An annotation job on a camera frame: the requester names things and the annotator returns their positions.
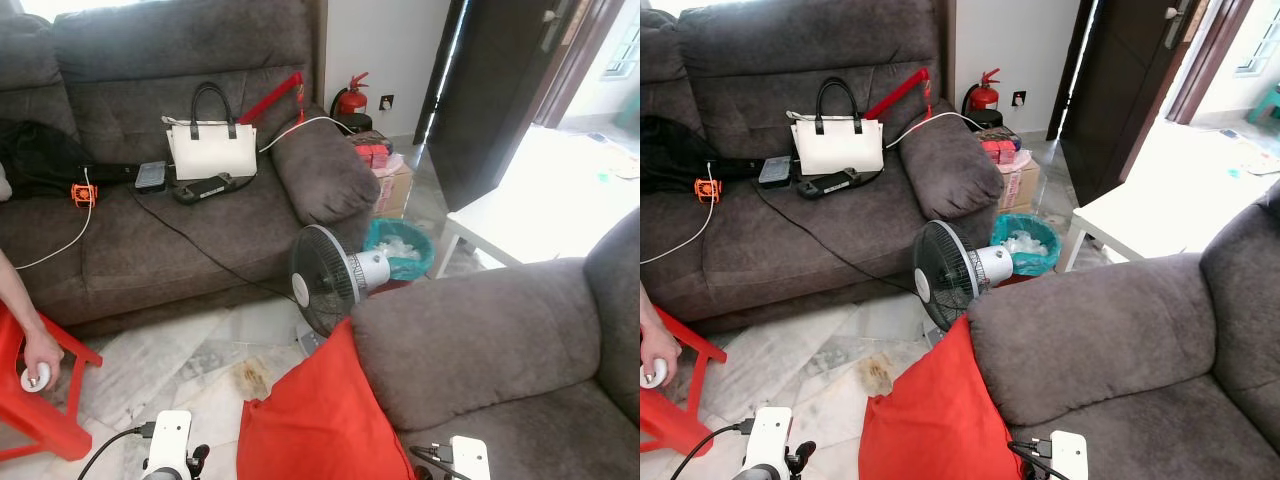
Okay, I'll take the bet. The red fabric pillow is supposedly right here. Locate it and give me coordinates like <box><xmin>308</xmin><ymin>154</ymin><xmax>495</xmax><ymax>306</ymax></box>
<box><xmin>237</xmin><ymin>318</ymin><xmax>416</xmax><ymax>480</ymax></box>
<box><xmin>858</xmin><ymin>315</ymin><xmax>1026</xmax><ymax>480</ymax></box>

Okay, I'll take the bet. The white low table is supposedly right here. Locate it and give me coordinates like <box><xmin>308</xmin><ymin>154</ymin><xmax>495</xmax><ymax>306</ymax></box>
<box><xmin>1062</xmin><ymin>120</ymin><xmax>1280</xmax><ymax>273</ymax></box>
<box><xmin>435</xmin><ymin>125</ymin><xmax>641</xmax><ymax>279</ymax></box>

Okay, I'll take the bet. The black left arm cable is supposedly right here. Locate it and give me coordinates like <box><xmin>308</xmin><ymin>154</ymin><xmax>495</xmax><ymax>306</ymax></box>
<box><xmin>75</xmin><ymin>422</ymin><xmax>156</xmax><ymax>480</ymax></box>
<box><xmin>668</xmin><ymin>418</ymin><xmax>756</xmax><ymax>480</ymax></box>

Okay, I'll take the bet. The brown door frame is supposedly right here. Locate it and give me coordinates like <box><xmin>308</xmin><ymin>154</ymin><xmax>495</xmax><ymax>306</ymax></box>
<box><xmin>535</xmin><ymin>0</ymin><xmax>626</xmax><ymax>129</ymax></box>
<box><xmin>1165</xmin><ymin>0</ymin><xmax>1256</xmax><ymax>126</ymax></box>

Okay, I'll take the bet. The teal waste bin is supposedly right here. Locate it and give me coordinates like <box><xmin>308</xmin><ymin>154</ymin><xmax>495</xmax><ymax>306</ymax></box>
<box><xmin>362</xmin><ymin>217</ymin><xmax>436</xmax><ymax>283</ymax></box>
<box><xmin>990</xmin><ymin>213</ymin><xmax>1061</xmax><ymax>278</ymax></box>

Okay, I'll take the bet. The black electric floor fan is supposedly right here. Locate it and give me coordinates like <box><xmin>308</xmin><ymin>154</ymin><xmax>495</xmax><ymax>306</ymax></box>
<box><xmin>912</xmin><ymin>220</ymin><xmax>1016</xmax><ymax>346</ymax></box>
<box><xmin>288</xmin><ymin>224</ymin><xmax>393</xmax><ymax>356</ymax></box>

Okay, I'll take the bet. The white charging cable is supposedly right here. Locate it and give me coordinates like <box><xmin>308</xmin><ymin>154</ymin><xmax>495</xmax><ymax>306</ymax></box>
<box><xmin>640</xmin><ymin>162</ymin><xmax>717</xmax><ymax>266</ymax></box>
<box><xmin>14</xmin><ymin>168</ymin><xmax>94</xmax><ymax>271</ymax></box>
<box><xmin>258</xmin><ymin>116</ymin><xmax>353</xmax><ymax>154</ymax></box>
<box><xmin>885</xmin><ymin>111</ymin><xmax>986</xmax><ymax>149</ymax></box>

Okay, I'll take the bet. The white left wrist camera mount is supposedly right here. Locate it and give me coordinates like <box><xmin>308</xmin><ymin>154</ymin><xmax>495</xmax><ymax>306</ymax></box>
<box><xmin>745</xmin><ymin>406</ymin><xmax>794</xmax><ymax>480</ymax></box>
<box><xmin>145</xmin><ymin>410</ymin><xmax>193</xmax><ymax>480</ymax></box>

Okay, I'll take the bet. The red plastic chair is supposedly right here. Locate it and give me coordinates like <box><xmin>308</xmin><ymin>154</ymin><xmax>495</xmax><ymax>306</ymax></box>
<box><xmin>640</xmin><ymin>330</ymin><xmax>728</xmax><ymax>456</ymax></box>
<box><xmin>0</xmin><ymin>300</ymin><xmax>103</xmax><ymax>463</ymax></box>

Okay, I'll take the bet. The cardboard box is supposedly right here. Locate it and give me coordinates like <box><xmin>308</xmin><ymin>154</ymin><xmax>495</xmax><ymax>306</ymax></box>
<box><xmin>372</xmin><ymin>160</ymin><xmax>415</xmax><ymax>219</ymax></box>
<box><xmin>998</xmin><ymin>158</ymin><xmax>1041</xmax><ymax>213</ymax></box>

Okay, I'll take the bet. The red rod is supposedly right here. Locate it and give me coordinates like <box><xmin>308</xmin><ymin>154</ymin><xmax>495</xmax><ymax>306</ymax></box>
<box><xmin>865</xmin><ymin>68</ymin><xmax>933</xmax><ymax>121</ymax></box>
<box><xmin>238</xmin><ymin>72</ymin><xmax>306</xmax><ymax>126</ymax></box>

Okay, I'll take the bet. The person's bare hand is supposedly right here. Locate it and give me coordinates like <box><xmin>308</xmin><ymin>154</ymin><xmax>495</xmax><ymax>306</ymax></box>
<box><xmin>640</xmin><ymin>325</ymin><xmax>683</xmax><ymax>385</ymax></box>
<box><xmin>22</xmin><ymin>325</ymin><xmax>66</xmax><ymax>387</ymax></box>

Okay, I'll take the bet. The dark grey fabric sofa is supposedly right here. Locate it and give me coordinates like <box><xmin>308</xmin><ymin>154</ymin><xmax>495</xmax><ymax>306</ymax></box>
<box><xmin>965</xmin><ymin>180</ymin><xmax>1280</xmax><ymax>480</ymax></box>
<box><xmin>350</xmin><ymin>205</ymin><xmax>641</xmax><ymax>480</ymax></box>
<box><xmin>640</xmin><ymin>0</ymin><xmax>1006</xmax><ymax>336</ymax></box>
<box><xmin>0</xmin><ymin>0</ymin><xmax>381</xmax><ymax>326</ymax></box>

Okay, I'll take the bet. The thin black power cable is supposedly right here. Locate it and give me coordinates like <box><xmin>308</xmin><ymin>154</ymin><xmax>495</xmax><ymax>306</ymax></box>
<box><xmin>128</xmin><ymin>185</ymin><xmax>301</xmax><ymax>303</ymax></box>
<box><xmin>752</xmin><ymin>180</ymin><xmax>926</xmax><ymax>296</ymax></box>

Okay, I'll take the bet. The red fire extinguisher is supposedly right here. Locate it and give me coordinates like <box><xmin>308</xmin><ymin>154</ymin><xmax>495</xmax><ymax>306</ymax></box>
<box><xmin>330</xmin><ymin>72</ymin><xmax>371</xmax><ymax>119</ymax></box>
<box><xmin>962</xmin><ymin>68</ymin><xmax>1003</xmax><ymax>113</ymax></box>

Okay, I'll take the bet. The black garment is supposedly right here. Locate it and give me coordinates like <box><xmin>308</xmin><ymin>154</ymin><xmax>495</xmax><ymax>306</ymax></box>
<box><xmin>640</xmin><ymin>115</ymin><xmax>766</xmax><ymax>196</ymax></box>
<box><xmin>0</xmin><ymin>118</ymin><xmax>141</xmax><ymax>201</ymax></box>

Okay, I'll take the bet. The white handbag with black handles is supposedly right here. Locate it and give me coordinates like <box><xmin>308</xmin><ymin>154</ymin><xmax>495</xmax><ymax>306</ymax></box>
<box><xmin>787</xmin><ymin>76</ymin><xmax>886</xmax><ymax>177</ymax></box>
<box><xmin>163</xmin><ymin>82</ymin><xmax>259</xmax><ymax>181</ymax></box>

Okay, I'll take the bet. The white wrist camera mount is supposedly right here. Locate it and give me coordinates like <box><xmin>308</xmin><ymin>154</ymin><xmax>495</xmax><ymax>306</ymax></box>
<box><xmin>745</xmin><ymin>406</ymin><xmax>794</xmax><ymax>480</ymax></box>
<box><xmin>145</xmin><ymin>410</ymin><xmax>193</xmax><ymax>480</ymax></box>
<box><xmin>448</xmin><ymin>435</ymin><xmax>491</xmax><ymax>480</ymax></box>
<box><xmin>1048</xmin><ymin>430</ymin><xmax>1089</xmax><ymax>480</ymax></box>

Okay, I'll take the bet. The black flat electronic device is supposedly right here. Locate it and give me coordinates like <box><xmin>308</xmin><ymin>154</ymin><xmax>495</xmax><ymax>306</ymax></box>
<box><xmin>797</xmin><ymin>168</ymin><xmax>866</xmax><ymax>201</ymax></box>
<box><xmin>172</xmin><ymin>173</ymin><xmax>241</xmax><ymax>207</ymax></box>

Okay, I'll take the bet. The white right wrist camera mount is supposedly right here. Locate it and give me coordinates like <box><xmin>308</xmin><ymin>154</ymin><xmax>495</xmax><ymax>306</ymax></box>
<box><xmin>1048</xmin><ymin>430</ymin><xmax>1089</xmax><ymax>480</ymax></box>
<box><xmin>448</xmin><ymin>435</ymin><xmax>491</xmax><ymax>480</ymax></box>

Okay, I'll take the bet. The dark brown door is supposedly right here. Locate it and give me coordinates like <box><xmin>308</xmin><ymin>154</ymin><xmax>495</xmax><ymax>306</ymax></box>
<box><xmin>425</xmin><ymin>0</ymin><xmax>579</xmax><ymax>213</ymax></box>
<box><xmin>1045</xmin><ymin>0</ymin><xmax>1201</xmax><ymax>206</ymax></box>

